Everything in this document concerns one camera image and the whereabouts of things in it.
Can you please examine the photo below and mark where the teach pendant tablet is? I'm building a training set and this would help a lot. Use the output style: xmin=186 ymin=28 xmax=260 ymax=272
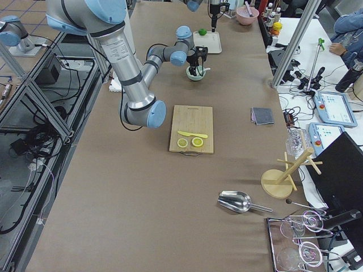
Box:
xmin=314 ymin=91 xmax=358 ymax=128
xmin=308 ymin=122 xmax=345 ymax=156

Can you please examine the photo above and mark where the lower lemon slice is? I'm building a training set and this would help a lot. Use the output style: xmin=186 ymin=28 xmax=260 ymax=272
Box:
xmin=176 ymin=138 xmax=188 ymax=148

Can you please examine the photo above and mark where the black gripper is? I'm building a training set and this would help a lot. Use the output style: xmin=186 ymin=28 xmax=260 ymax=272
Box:
xmin=187 ymin=53 xmax=199 ymax=76
xmin=209 ymin=0 xmax=220 ymax=32

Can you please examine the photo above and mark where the upper lemon slice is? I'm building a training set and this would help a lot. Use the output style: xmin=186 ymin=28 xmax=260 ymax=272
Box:
xmin=191 ymin=137 xmax=204 ymax=147

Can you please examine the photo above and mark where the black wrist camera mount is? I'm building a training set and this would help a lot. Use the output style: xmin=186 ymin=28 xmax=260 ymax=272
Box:
xmin=196 ymin=46 xmax=208 ymax=62

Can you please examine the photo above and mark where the near teach pendant tablet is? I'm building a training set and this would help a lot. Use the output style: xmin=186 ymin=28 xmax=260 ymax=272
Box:
xmin=308 ymin=122 xmax=345 ymax=156

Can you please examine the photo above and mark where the black monitor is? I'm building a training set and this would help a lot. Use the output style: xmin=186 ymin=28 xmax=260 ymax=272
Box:
xmin=305 ymin=131 xmax=363 ymax=210

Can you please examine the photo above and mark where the wooden mug tree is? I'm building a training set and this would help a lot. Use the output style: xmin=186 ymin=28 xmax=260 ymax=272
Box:
xmin=260 ymin=147 xmax=323 ymax=199

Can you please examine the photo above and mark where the lemon slice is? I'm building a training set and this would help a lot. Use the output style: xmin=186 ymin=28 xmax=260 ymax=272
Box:
xmin=176 ymin=138 xmax=188 ymax=148
xmin=191 ymin=137 xmax=204 ymax=147

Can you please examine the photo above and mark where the far teach pendant tablet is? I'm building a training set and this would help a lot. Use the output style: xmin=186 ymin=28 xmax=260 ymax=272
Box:
xmin=314 ymin=91 xmax=358 ymax=128

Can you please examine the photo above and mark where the green lime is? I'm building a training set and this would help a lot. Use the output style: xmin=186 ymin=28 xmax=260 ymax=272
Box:
xmin=198 ymin=28 xmax=207 ymax=36

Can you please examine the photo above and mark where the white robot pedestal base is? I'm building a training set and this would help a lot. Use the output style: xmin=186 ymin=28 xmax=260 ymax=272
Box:
xmin=108 ymin=0 xmax=142 ymax=94

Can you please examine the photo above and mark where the aluminium frame post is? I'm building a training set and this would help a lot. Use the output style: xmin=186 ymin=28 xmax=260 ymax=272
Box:
xmin=271 ymin=0 xmax=321 ymax=89

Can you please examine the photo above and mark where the bamboo cutting board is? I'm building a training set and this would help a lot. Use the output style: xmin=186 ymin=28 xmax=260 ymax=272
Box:
xmin=169 ymin=105 xmax=214 ymax=154

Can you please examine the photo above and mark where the metal scoop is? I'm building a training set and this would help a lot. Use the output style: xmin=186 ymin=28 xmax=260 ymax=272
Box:
xmin=217 ymin=191 xmax=273 ymax=213

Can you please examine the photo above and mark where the black water bottle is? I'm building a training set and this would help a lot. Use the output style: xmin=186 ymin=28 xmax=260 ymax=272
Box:
xmin=335 ymin=62 xmax=362 ymax=92

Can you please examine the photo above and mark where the black camera cable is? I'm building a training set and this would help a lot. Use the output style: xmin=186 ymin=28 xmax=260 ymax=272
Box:
xmin=144 ymin=42 xmax=176 ymax=62

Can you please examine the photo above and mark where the yellow plastic knife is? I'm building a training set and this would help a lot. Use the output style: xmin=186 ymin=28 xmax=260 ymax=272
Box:
xmin=177 ymin=130 xmax=208 ymax=139

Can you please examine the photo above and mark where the pink ribbed bowl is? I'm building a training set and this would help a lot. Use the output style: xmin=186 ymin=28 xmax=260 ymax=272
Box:
xmin=236 ymin=6 xmax=259 ymax=26

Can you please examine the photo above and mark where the mint green bowl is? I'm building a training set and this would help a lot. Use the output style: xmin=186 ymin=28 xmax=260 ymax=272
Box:
xmin=185 ymin=65 xmax=206 ymax=81

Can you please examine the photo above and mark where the person in blue hoodie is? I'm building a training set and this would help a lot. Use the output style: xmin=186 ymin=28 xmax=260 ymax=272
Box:
xmin=329 ymin=8 xmax=362 ymax=69

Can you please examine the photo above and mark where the folded grey cloth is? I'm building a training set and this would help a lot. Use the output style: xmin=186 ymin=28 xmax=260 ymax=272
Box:
xmin=251 ymin=107 xmax=275 ymax=125

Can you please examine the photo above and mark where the beige rabbit tray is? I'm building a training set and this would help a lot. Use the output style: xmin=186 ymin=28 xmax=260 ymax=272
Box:
xmin=193 ymin=31 xmax=222 ymax=54

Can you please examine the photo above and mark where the wire glass rack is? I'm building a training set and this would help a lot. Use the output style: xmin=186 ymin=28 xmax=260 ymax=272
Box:
xmin=266 ymin=210 xmax=340 ymax=271

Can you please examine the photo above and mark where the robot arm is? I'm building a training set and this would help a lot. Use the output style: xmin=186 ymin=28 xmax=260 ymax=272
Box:
xmin=46 ymin=1 xmax=195 ymax=128
xmin=182 ymin=0 xmax=222 ymax=32

